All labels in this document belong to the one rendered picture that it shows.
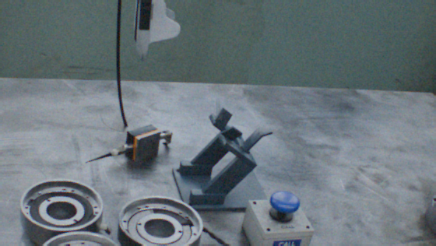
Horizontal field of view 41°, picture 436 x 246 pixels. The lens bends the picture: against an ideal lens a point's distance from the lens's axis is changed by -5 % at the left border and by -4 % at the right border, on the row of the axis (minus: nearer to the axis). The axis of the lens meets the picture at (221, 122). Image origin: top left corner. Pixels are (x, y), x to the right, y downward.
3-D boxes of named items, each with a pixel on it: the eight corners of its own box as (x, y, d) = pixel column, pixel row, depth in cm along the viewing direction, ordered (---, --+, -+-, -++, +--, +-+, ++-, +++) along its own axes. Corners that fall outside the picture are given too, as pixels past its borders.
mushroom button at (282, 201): (268, 237, 78) (277, 207, 75) (258, 218, 81) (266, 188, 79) (296, 235, 79) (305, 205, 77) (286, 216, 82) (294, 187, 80)
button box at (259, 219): (258, 260, 77) (265, 231, 75) (241, 226, 83) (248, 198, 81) (313, 255, 80) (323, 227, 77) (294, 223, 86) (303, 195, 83)
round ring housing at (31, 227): (7, 243, 71) (6, 217, 69) (37, 195, 80) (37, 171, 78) (88, 264, 71) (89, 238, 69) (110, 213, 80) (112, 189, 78)
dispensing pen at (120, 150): (81, 145, 86) (167, 117, 97) (79, 169, 88) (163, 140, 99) (89, 152, 84) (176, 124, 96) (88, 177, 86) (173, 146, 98)
